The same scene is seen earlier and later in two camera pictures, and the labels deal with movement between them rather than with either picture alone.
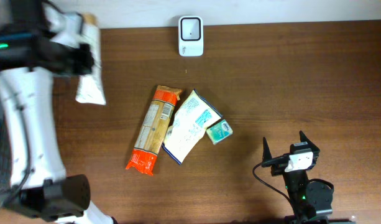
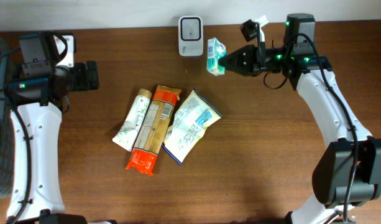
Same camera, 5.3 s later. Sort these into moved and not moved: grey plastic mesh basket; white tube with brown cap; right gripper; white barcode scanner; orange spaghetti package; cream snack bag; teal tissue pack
Moved: teal tissue pack; right gripper; white tube with brown cap
Not moved: orange spaghetti package; grey plastic mesh basket; cream snack bag; white barcode scanner
